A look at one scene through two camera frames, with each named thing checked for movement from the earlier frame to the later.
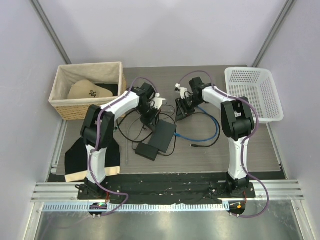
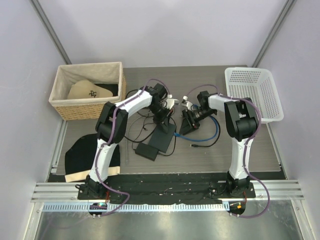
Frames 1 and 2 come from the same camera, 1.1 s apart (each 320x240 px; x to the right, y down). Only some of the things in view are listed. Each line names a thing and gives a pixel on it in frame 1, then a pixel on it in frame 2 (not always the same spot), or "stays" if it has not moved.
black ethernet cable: (195, 145) stays
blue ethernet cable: (204, 139) stays
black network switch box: (161, 139) stays
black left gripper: (151, 121) → (161, 120)
